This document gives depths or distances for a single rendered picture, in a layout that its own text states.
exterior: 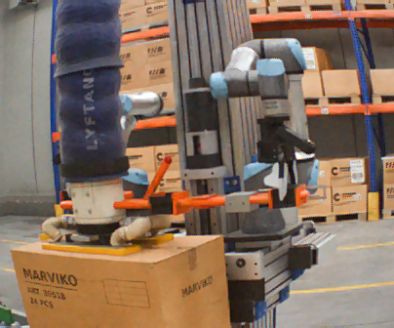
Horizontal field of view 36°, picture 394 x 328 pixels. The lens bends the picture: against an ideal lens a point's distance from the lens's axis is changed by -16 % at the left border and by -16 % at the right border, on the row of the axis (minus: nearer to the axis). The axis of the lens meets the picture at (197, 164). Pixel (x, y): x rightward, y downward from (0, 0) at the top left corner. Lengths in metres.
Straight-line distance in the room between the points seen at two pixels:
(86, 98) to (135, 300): 0.60
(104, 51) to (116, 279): 0.67
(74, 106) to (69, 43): 0.21
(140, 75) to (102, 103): 8.29
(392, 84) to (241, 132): 6.48
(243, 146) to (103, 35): 0.79
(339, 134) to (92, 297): 8.71
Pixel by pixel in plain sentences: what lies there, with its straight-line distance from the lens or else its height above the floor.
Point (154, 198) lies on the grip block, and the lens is 1.90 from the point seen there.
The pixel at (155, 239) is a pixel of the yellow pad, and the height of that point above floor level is 1.08.
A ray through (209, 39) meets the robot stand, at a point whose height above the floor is 1.73.
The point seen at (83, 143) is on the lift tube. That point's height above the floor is 1.38.
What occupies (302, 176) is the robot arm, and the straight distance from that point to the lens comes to 2.24.
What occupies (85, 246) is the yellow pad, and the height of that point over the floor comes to 1.08.
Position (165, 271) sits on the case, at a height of 1.03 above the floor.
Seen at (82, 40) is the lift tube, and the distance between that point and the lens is 1.97.
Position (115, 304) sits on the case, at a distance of 1.88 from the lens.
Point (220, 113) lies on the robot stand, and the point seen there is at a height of 1.44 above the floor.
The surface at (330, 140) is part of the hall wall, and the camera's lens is 10.46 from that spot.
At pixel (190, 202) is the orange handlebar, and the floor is 1.20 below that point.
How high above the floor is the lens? 1.38
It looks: 3 degrees down
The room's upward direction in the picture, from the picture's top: 5 degrees counter-clockwise
